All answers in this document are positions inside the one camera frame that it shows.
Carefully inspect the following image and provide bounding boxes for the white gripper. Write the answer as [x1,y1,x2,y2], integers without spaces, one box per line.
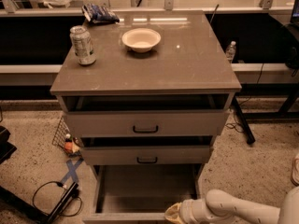
[164,199,209,224]

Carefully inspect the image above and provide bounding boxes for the grey bottom drawer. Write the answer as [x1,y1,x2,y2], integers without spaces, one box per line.
[82,164,203,224]

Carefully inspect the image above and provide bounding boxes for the grey drawer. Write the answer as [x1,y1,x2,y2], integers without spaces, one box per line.
[80,146,211,165]
[82,164,203,224]
[64,111,229,138]

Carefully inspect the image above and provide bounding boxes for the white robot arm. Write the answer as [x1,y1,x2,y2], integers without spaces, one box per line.
[164,187,299,224]

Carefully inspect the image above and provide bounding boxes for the grey middle drawer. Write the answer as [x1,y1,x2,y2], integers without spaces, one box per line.
[80,146,211,165]

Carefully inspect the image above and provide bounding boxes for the grey three-drawer cabinet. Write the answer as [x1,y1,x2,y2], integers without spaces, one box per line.
[50,10,243,179]

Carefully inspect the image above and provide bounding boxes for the grey top drawer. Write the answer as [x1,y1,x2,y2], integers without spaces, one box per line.
[64,111,229,138]

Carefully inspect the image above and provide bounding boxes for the black table leg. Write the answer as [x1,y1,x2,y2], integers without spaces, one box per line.
[232,97,255,145]

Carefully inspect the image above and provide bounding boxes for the small orange bottle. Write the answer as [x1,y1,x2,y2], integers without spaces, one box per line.
[64,133,73,153]

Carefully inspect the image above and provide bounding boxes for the black floor stand bar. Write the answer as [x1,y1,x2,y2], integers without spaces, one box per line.
[0,182,78,224]

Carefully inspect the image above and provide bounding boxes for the clear water bottle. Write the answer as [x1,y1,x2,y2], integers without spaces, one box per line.
[225,41,236,63]

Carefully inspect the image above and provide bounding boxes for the white paper bowl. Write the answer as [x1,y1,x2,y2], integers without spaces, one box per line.
[122,28,161,53]

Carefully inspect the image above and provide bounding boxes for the black equipment left edge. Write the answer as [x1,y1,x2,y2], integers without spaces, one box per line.
[0,126,17,164]

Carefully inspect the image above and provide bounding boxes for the green soda can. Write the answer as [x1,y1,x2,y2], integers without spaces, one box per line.
[70,25,96,65]

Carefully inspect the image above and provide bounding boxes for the blue snack bag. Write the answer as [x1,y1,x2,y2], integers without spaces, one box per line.
[81,4,120,24]

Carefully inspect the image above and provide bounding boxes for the black cable on floor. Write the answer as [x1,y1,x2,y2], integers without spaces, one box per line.
[32,180,84,217]

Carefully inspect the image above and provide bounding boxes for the wire mesh basket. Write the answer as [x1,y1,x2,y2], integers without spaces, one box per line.
[52,118,80,157]

